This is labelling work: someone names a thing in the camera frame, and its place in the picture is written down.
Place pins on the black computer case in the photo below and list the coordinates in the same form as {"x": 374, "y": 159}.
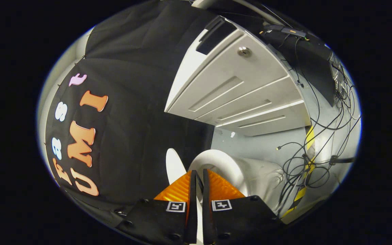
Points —
{"x": 308, "y": 58}

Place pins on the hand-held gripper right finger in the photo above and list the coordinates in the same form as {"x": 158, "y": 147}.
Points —
{"x": 207, "y": 211}

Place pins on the yellow black hazard tape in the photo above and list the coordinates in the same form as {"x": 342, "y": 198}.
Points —
{"x": 310, "y": 139}

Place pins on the black backdrop cloth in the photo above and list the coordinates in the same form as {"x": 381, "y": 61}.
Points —
{"x": 138, "y": 119}

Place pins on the white drawer cabinet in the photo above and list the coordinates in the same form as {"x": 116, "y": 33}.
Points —
{"x": 237, "y": 85}

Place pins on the black adapter box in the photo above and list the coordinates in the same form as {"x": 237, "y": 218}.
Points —
{"x": 293, "y": 31}

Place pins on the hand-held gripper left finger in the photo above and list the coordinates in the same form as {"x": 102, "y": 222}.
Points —
{"x": 192, "y": 211}

